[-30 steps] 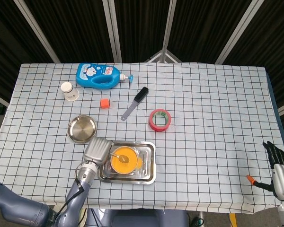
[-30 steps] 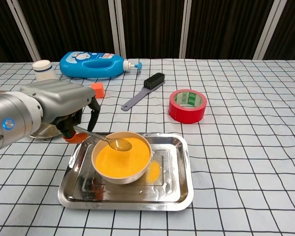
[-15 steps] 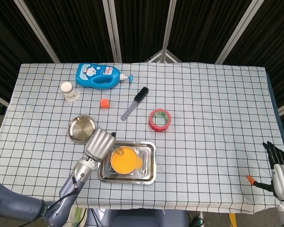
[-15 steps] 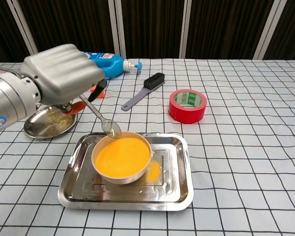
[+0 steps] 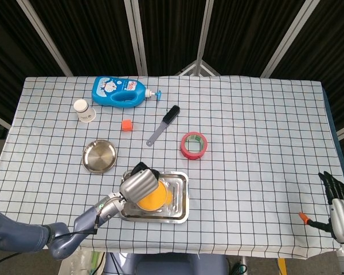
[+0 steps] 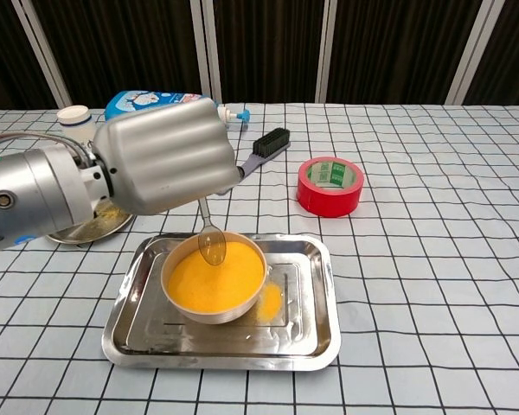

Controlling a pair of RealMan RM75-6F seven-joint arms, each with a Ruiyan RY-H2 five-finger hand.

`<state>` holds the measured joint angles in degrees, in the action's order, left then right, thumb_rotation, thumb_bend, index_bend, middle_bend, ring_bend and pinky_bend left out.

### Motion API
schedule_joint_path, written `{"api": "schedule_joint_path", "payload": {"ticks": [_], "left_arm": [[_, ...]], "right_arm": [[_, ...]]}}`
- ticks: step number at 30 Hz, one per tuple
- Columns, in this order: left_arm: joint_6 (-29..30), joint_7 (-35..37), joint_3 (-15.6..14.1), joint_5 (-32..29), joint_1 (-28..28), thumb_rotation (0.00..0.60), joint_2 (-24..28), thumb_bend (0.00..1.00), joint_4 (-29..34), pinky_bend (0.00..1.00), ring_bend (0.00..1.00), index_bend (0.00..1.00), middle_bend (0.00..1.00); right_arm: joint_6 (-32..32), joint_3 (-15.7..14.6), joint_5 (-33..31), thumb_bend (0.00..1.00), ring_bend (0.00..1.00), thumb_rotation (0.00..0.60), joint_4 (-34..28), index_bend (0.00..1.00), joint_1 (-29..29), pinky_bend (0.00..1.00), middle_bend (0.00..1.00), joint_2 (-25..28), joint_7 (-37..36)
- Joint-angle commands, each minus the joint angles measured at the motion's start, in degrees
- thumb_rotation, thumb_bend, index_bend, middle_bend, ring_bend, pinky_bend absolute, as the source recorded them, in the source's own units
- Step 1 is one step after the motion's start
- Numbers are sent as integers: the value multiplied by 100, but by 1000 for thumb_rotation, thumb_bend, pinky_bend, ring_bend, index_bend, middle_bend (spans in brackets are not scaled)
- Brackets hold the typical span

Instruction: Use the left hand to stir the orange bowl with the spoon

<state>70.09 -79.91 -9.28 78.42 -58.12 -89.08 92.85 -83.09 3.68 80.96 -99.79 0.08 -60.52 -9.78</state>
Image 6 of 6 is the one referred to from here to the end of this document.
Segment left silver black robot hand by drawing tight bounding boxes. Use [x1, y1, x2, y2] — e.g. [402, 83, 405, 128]
[91, 97, 246, 216]

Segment translucent grey plastic spoon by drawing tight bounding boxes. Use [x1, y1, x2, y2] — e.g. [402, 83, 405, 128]
[197, 196, 227, 266]

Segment bowl of yellow powder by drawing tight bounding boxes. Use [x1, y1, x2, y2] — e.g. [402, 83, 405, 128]
[161, 231, 268, 325]

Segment rectangular steel tray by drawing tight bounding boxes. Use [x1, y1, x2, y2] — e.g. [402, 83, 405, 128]
[101, 233, 343, 372]

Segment white grid-patterned tablecloth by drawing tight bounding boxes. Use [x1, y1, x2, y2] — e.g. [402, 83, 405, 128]
[0, 102, 519, 415]

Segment blue detergent pump bottle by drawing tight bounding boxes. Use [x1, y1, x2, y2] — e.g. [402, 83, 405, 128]
[103, 89, 251, 131]

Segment round steel plate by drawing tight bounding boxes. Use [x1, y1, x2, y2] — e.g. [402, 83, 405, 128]
[45, 201, 135, 246]

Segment white paper cup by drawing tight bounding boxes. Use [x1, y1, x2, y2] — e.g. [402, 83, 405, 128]
[56, 105, 97, 146]

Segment grey brush black bristles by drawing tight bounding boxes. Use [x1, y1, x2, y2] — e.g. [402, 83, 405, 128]
[237, 127, 292, 178]

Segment red tape roll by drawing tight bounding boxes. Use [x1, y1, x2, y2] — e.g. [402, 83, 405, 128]
[296, 156, 365, 218]

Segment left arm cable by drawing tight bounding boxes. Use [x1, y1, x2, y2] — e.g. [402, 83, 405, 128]
[0, 131, 97, 168]

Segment black folding screen white frame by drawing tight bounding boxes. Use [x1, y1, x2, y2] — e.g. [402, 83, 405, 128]
[0, 0, 519, 112]

